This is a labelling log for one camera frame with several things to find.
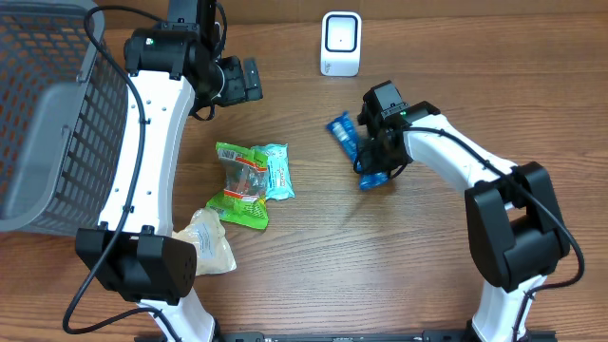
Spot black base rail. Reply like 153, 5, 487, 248
135, 327, 557, 342

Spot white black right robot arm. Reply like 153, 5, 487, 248
354, 81, 571, 341

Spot white barcode scanner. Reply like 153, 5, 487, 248
320, 10, 362, 77

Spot dark grey plastic basket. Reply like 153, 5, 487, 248
1, 1, 128, 236

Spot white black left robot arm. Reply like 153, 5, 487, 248
76, 0, 262, 341

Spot teal wet wipes pack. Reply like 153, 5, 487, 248
254, 143, 295, 200

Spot green clear snack bag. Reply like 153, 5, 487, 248
206, 142, 269, 230

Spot blue snack bar wrapper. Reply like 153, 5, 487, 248
326, 111, 389, 191

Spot beige clear plastic bag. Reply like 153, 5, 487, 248
172, 208, 237, 276

